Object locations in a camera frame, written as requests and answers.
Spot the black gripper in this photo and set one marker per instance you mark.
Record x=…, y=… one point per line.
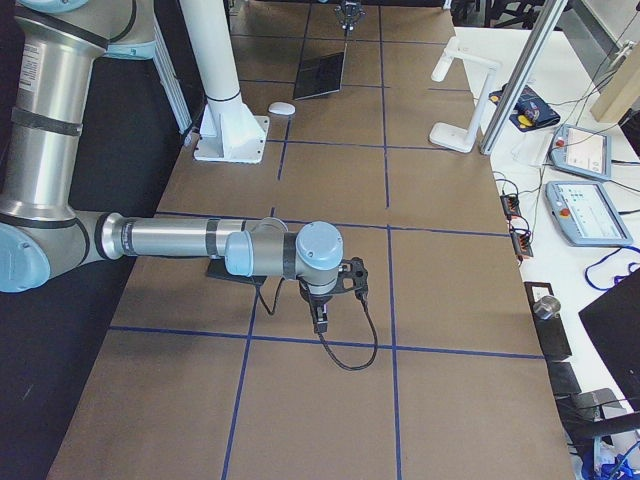
x=346, y=11
x=316, y=298

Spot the grey laptop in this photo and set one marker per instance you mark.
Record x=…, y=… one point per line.
x=320, y=71

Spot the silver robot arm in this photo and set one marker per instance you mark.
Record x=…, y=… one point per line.
x=125, y=161

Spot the white computer mouse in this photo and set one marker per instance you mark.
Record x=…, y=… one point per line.
x=282, y=108

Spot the black mouse pad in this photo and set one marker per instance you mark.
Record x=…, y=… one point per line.
x=220, y=269

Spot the white mounting column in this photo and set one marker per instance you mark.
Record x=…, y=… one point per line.
x=229, y=131

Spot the blue space pencil case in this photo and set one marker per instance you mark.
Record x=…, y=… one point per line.
x=531, y=112

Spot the metal cylinder weight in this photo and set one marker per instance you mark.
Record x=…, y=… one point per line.
x=546, y=307

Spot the far teach pendant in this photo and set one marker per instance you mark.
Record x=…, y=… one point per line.
x=582, y=152

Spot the teach pendant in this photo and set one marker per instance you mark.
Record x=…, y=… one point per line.
x=582, y=152
x=585, y=214

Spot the near teach pendant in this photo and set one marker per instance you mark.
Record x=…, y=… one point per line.
x=585, y=214

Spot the black monitor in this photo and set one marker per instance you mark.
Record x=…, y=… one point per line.
x=612, y=324

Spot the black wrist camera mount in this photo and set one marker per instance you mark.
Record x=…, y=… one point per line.
x=353, y=277

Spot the aluminium profile post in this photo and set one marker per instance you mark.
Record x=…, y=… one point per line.
x=537, y=39

